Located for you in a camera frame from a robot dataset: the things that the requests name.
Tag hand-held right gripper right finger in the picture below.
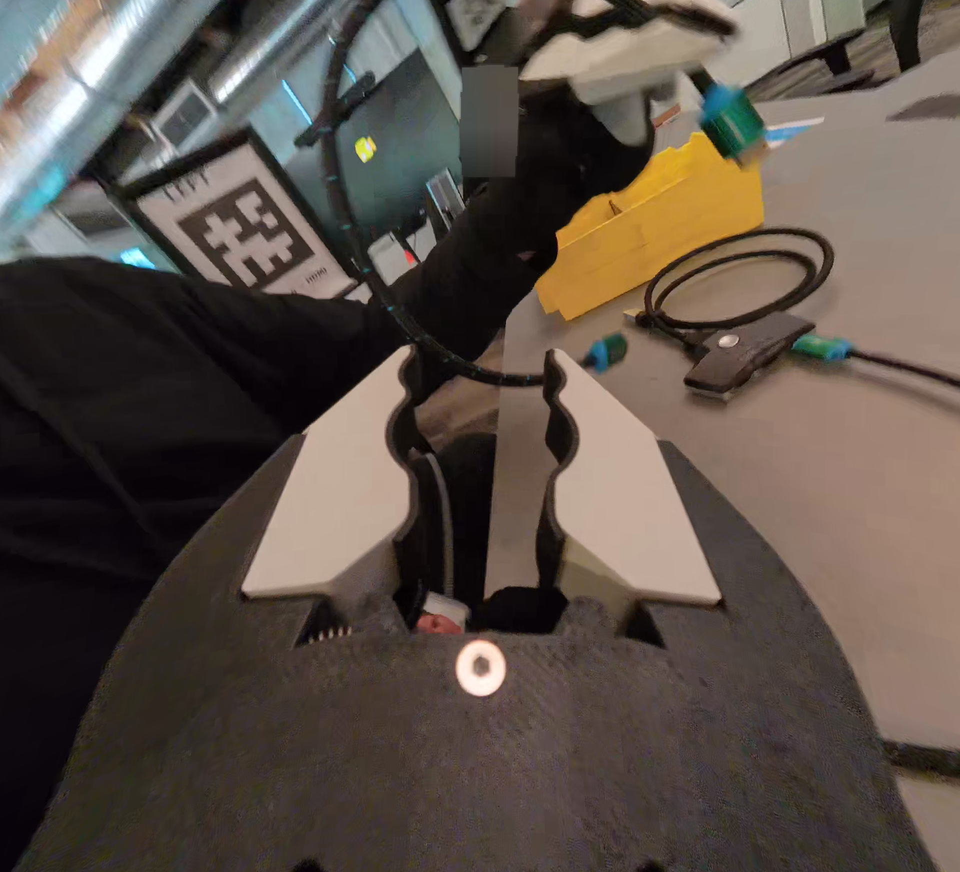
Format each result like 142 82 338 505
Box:
534 349 723 624

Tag black braided hdmi cable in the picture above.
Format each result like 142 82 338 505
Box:
318 0 766 389

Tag black webcam bar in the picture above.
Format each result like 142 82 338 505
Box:
294 71 376 149

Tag silver ventilation duct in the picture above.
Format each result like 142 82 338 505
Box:
210 0 421 108
0 0 301 228

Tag yellow plastic bin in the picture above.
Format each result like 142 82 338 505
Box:
534 131 766 323

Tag framed marker sign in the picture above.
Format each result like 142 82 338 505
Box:
112 128 363 300

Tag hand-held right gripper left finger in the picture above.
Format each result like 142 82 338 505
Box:
240 344 421 601

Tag blue paper sheet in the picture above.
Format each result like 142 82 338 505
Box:
763 116 826 147

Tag person's black clothing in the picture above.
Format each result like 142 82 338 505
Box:
0 362 500 872

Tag person's left hand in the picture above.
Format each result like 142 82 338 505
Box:
478 90 655 269

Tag small white ceiling vent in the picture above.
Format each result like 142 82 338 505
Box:
150 78 220 154

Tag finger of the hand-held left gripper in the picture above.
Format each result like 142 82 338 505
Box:
519 26 714 87
555 0 742 42

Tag person's left forearm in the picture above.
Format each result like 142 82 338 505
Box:
0 178 560 513

